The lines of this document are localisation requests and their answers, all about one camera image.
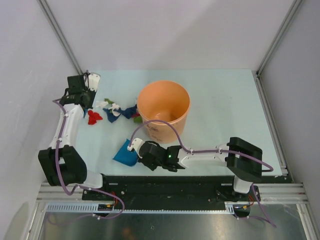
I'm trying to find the red paper scrap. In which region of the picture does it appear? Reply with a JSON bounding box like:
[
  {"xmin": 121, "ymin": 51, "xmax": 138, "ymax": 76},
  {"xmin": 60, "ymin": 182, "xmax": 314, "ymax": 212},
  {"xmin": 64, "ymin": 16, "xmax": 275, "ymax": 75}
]
[{"xmin": 87, "ymin": 110, "xmax": 103, "ymax": 125}]

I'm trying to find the blue plastic dustpan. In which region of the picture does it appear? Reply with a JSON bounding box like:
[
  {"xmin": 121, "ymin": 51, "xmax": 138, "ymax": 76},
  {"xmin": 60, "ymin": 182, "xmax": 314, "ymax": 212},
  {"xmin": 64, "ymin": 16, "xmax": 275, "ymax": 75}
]
[{"xmin": 113, "ymin": 139, "xmax": 138, "ymax": 167}]

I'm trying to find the orange plastic bucket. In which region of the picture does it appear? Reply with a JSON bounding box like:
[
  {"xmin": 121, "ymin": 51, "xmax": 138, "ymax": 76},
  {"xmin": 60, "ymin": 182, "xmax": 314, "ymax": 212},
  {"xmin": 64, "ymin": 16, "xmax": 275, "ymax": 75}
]
[{"xmin": 137, "ymin": 80, "xmax": 191, "ymax": 144}]

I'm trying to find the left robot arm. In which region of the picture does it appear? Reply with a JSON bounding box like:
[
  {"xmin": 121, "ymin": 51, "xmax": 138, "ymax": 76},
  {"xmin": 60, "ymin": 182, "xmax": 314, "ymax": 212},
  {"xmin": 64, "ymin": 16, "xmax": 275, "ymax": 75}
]
[{"xmin": 38, "ymin": 72, "xmax": 111, "ymax": 200}]

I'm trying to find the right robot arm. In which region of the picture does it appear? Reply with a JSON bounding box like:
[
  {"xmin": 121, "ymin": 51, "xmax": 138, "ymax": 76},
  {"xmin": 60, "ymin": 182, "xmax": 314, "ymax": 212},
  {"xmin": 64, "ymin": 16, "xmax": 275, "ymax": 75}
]
[{"xmin": 128, "ymin": 137, "xmax": 263, "ymax": 201}]

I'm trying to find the white paper scrap left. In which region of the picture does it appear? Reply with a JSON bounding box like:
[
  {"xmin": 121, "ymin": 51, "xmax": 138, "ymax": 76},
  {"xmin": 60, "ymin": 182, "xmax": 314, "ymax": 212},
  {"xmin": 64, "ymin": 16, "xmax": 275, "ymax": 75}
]
[{"xmin": 95, "ymin": 100, "xmax": 109, "ymax": 109}]

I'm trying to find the white paper scrap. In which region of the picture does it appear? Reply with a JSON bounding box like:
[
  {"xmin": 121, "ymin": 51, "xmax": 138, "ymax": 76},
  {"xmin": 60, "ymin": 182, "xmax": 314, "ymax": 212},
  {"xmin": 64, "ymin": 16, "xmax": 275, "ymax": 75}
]
[
  {"xmin": 95, "ymin": 100, "xmax": 109, "ymax": 109},
  {"xmin": 108, "ymin": 103, "xmax": 121, "ymax": 117}
]

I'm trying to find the white paper scrap centre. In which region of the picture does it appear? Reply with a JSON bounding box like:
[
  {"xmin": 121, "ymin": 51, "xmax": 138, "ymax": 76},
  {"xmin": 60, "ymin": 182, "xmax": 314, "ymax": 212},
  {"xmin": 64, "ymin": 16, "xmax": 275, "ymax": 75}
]
[{"xmin": 108, "ymin": 103, "xmax": 121, "ymax": 117}]

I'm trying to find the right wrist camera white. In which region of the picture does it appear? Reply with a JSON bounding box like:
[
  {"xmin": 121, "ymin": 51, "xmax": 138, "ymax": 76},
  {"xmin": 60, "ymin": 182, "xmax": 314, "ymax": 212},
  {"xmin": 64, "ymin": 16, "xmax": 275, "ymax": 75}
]
[{"xmin": 127, "ymin": 138, "xmax": 145, "ymax": 153}]

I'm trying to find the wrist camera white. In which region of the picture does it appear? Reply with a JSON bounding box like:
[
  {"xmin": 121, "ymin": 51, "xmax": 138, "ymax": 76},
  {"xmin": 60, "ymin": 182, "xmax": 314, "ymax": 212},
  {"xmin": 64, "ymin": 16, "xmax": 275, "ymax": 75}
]
[
  {"xmin": 88, "ymin": 73, "xmax": 101, "ymax": 92},
  {"xmin": 127, "ymin": 138, "xmax": 145, "ymax": 153}
]

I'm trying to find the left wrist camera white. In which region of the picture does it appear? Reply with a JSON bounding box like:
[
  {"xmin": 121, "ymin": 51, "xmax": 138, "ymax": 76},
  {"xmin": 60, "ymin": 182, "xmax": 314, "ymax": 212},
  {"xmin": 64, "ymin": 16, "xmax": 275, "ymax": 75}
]
[{"xmin": 88, "ymin": 73, "xmax": 101, "ymax": 92}]

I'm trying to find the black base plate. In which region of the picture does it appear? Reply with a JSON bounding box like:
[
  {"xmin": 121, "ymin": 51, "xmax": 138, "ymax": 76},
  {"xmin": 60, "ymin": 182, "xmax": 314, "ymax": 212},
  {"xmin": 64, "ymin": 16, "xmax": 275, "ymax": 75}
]
[{"xmin": 81, "ymin": 174, "xmax": 262, "ymax": 211}]

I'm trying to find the white cable duct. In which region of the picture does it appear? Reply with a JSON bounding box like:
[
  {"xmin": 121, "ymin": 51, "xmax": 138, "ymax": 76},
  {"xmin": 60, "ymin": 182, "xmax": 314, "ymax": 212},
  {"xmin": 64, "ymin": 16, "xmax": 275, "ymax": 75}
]
[{"xmin": 46, "ymin": 202, "xmax": 234, "ymax": 215}]

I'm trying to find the left aluminium corner post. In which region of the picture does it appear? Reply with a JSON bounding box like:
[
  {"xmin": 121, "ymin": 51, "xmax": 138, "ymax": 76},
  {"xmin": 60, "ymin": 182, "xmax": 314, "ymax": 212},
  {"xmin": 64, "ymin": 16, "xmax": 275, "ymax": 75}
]
[{"xmin": 37, "ymin": 0, "xmax": 83, "ymax": 75}]

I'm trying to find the aluminium corner post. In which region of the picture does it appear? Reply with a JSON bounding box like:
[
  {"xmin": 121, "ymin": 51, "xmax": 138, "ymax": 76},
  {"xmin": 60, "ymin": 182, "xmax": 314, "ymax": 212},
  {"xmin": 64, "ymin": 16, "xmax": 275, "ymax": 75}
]
[
  {"xmin": 255, "ymin": 0, "xmax": 305, "ymax": 78},
  {"xmin": 37, "ymin": 0, "xmax": 83, "ymax": 75}
]

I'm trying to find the aluminium frame rail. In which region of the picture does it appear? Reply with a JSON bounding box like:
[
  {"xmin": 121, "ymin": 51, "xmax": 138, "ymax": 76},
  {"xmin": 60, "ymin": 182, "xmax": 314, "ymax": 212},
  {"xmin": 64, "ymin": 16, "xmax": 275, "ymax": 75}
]
[{"xmin": 36, "ymin": 182, "xmax": 309, "ymax": 204}]

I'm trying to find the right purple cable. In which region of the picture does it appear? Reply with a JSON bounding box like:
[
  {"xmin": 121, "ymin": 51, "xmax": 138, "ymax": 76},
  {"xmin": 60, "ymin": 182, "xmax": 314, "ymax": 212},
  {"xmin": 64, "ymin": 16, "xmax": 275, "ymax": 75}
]
[{"xmin": 128, "ymin": 119, "xmax": 277, "ymax": 229}]

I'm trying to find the right aluminium corner post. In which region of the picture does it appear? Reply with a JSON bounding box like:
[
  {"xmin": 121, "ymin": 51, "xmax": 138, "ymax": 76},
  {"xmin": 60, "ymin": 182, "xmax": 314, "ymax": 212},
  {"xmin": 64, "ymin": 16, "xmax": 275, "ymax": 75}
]
[{"xmin": 255, "ymin": 0, "xmax": 305, "ymax": 78}]

